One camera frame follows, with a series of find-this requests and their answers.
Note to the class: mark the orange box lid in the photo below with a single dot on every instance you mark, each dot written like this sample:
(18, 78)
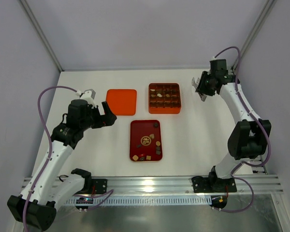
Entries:
(122, 102)

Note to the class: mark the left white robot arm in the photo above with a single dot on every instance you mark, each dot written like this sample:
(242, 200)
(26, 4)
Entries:
(38, 203)

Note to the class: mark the orange chocolate box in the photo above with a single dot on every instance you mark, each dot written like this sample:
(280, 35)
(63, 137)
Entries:
(165, 100)

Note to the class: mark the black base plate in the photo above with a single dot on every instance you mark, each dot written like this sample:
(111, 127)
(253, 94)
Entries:
(98, 186)
(210, 185)

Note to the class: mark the aluminium mounting rail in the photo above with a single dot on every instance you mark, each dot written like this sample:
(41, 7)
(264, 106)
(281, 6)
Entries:
(179, 185)

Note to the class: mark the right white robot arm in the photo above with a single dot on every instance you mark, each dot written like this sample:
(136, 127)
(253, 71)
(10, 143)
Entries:
(249, 138)

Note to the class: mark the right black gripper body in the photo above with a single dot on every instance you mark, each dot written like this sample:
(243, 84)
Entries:
(202, 84)

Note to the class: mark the red lacquer tray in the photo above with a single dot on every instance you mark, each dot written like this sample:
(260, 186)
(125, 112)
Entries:
(140, 142)

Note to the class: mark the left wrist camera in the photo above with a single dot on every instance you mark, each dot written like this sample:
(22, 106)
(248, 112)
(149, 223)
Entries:
(88, 95)

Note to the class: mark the slotted cable duct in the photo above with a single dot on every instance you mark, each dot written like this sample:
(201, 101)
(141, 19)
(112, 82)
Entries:
(145, 200)

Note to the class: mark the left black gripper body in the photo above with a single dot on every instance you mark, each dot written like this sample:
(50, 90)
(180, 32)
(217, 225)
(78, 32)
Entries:
(102, 116)

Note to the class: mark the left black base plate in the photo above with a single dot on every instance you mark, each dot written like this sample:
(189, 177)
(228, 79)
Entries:
(98, 186)

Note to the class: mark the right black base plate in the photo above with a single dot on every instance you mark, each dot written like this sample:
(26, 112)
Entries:
(210, 185)

